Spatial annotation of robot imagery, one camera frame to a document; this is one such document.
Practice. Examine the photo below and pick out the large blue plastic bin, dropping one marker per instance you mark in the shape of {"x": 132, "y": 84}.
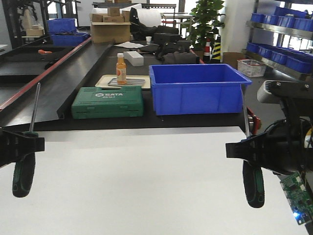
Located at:
{"x": 196, "y": 89}

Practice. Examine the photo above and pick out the small metal tray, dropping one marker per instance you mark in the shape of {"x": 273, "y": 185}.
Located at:
{"x": 129, "y": 82}

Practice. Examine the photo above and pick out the green SATA tool case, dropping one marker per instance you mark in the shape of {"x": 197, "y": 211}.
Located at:
{"x": 96, "y": 102}

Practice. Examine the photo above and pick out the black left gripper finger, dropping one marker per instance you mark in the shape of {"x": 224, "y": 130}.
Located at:
{"x": 19, "y": 147}

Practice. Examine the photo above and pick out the brown cardboard box floor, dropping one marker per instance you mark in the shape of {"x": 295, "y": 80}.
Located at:
{"x": 231, "y": 58}

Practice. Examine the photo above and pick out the green black cross screwdriver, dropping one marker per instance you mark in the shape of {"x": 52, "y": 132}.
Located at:
{"x": 24, "y": 169}

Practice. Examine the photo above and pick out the white foam block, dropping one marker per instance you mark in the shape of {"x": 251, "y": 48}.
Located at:
{"x": 134, "y": 58}

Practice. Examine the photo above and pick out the black bags pile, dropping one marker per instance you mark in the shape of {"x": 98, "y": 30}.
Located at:
{"x": 173, "y": 54}

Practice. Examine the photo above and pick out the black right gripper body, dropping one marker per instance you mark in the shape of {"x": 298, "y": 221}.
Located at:
{"x": 287, "y": 146}

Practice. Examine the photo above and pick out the white mesh basket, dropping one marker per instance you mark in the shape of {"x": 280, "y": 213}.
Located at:
{"x": 251, "y": 68}

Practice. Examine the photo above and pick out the metal shelving rack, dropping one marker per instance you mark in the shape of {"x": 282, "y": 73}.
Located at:
{"x": 270, "y": 35}

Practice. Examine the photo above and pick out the black metal chute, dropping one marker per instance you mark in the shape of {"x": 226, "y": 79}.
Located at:
{"x": 59, "y": 85}

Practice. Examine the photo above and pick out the green circuit board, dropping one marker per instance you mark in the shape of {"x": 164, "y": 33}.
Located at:
{"x": 298, "y": 197}

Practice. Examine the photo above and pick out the beige plastic tray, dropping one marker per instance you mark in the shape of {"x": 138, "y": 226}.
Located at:
{"x": 105, "y": 79}

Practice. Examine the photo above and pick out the white paper cup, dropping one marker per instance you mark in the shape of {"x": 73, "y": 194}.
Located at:
{"x": 148, "y": 40}

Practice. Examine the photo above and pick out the striped traffic cone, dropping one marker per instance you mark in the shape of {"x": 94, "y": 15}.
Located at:
{"x": 216, "y": 52}

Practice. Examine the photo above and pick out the blue crate far left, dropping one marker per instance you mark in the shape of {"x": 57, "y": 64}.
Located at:
{"x": 63, "y": 32}

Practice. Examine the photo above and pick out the orange juice bottle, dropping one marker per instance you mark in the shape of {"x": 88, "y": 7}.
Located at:
{"x": 121, "y": 69}

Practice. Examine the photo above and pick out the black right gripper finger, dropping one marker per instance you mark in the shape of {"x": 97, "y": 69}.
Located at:
{"x": 252, "y": 150}

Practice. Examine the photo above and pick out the green potted plant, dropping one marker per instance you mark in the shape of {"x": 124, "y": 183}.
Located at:
{"x": 205, "y": 22}

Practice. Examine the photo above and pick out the orange handled tool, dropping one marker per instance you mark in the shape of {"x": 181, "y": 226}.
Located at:
{"x": 41, "y": 51}

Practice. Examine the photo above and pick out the large open cardboard box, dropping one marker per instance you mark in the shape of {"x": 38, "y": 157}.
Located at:
{"x": 106, "y": 32}

